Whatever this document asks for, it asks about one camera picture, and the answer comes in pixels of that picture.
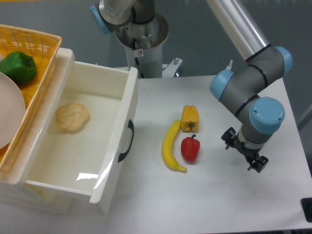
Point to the white top drawer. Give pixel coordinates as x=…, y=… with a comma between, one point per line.
x=86, y=163

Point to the black object at table edge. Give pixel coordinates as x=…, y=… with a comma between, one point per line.
x=306, y=204

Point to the yellow bell pepper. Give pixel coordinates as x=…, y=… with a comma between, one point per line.
x=190, y=119

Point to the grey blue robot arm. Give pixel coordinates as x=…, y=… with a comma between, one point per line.
x=260, y=117

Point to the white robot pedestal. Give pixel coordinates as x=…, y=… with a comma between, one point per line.
x=143, y=44

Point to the white plate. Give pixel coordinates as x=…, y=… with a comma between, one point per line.
x=12, y=109

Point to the yellow banana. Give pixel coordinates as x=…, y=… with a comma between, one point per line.
x=167, y=148

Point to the white drawer cabinet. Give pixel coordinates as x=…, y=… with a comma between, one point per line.
x=13, y=187

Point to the round bread bun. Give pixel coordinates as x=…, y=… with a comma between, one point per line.
x=71, y=116

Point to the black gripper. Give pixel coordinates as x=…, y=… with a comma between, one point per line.
x=256, y=162

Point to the red bell pepper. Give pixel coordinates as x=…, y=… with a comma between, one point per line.
x=189, y=148

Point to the green bell pepper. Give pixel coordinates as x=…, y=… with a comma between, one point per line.
x=19, y=67

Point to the yellow woven basket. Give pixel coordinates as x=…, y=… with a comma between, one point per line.
x=42, y=47

